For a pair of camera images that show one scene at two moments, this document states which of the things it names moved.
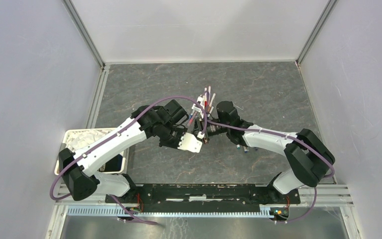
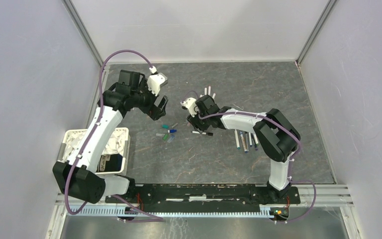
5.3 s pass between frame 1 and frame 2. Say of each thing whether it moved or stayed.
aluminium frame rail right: stayed
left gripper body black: moved
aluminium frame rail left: stayed
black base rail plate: stayed
